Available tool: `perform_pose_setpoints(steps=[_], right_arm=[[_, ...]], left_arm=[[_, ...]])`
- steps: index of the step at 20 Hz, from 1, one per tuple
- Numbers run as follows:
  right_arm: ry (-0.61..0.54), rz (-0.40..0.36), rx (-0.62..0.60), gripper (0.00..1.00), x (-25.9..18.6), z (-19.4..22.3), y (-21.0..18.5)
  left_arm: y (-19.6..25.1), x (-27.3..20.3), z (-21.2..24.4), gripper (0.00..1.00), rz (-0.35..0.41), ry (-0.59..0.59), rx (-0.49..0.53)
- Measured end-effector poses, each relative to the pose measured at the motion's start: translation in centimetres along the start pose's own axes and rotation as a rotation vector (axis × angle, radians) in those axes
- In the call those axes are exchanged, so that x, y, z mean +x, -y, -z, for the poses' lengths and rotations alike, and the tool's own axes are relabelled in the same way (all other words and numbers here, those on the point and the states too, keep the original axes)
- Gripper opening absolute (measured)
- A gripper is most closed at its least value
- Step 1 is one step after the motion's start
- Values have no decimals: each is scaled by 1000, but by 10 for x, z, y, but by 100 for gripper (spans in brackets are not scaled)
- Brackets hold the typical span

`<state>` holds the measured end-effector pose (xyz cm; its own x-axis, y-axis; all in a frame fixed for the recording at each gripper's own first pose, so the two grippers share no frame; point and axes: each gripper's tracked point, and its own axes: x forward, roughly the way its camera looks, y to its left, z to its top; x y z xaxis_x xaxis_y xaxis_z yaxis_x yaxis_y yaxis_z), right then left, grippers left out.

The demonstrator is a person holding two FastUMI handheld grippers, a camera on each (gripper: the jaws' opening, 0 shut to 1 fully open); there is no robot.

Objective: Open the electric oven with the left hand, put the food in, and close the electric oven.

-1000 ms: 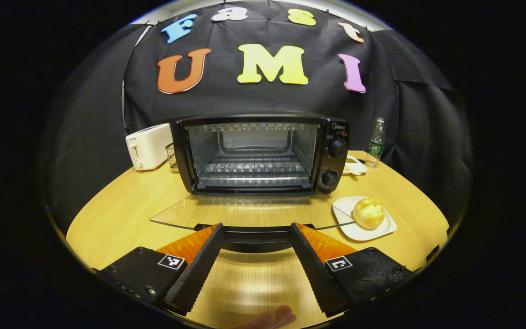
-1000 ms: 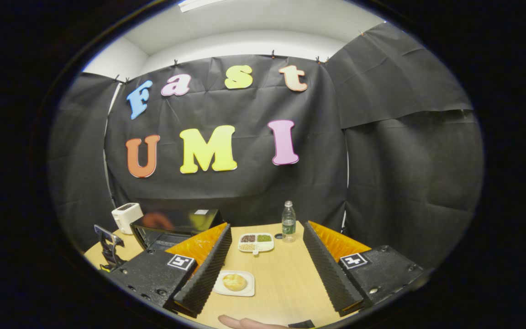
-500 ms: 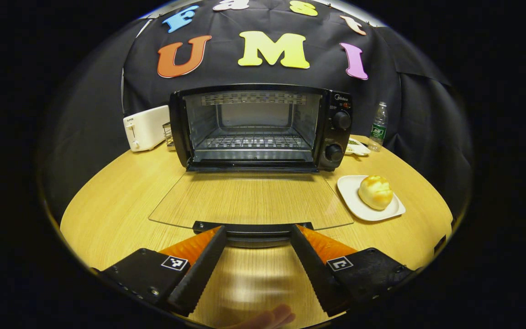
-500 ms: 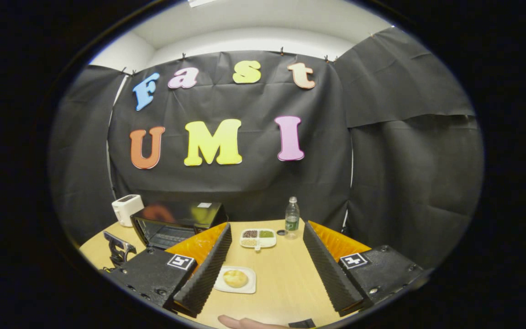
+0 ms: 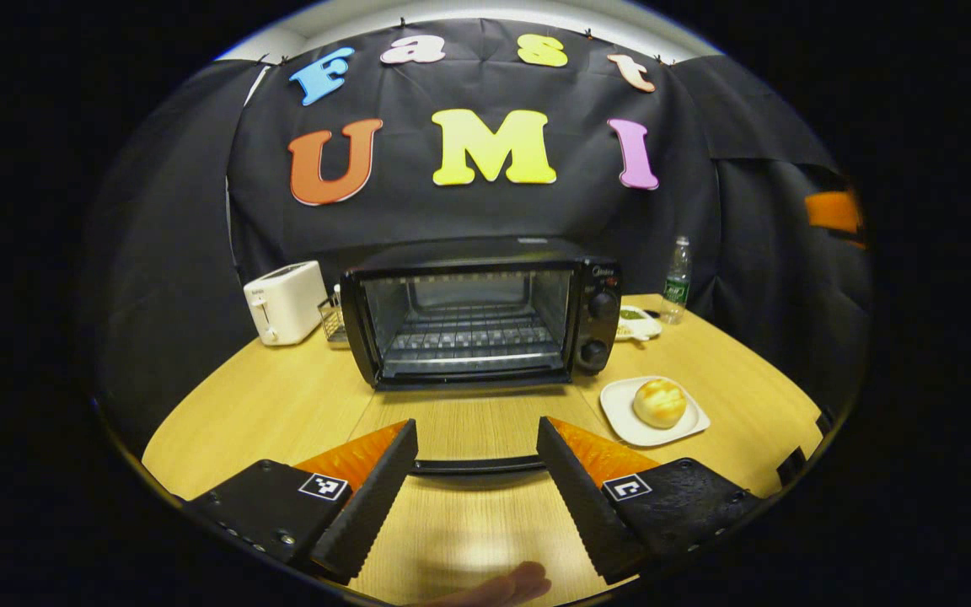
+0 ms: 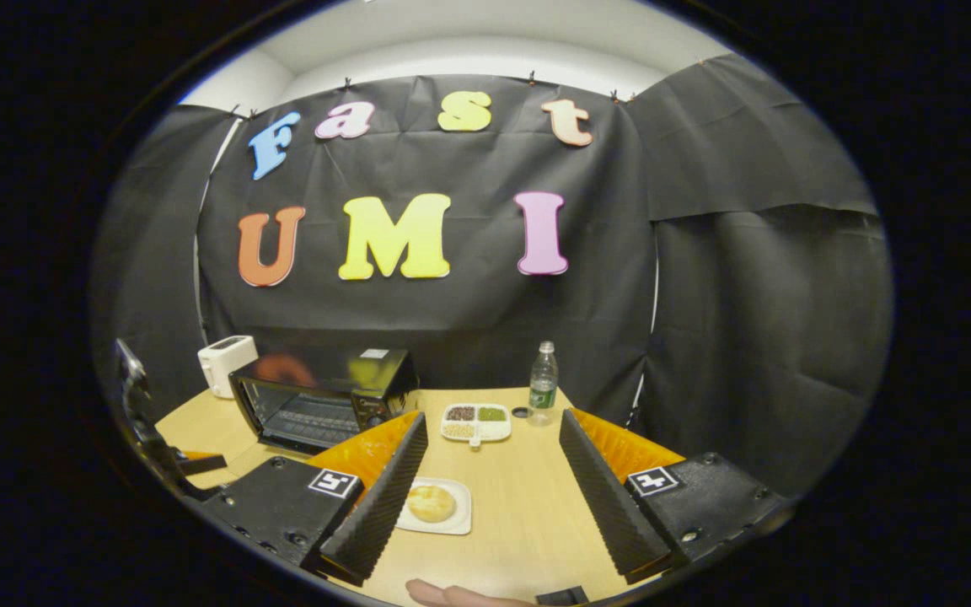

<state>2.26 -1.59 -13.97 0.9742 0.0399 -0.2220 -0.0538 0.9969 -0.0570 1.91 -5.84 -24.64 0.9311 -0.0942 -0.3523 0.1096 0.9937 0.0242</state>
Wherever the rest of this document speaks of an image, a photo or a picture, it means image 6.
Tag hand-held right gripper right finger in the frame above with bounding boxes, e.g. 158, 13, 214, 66
559, 408, 791, 584

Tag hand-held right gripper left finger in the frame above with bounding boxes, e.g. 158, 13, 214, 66
199, 411, 430, 588

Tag round bread bun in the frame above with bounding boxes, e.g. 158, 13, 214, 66
405, 485, 458, 524

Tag black electric oven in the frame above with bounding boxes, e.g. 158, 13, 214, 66
228, 346, 420, 457

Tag white rectangular plate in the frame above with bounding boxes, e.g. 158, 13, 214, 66
394, 477, 473, 537

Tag white toaster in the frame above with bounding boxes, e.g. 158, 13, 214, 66
197, 335, 260, 400

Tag white sectioned tray of beans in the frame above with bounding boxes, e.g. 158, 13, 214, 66
440, 402, 513, 449

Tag clear plastic water bottle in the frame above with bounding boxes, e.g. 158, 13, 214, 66
527, 341, 561, 427

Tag black backdrop cloth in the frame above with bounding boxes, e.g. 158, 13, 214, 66
89, 52, 895, 498

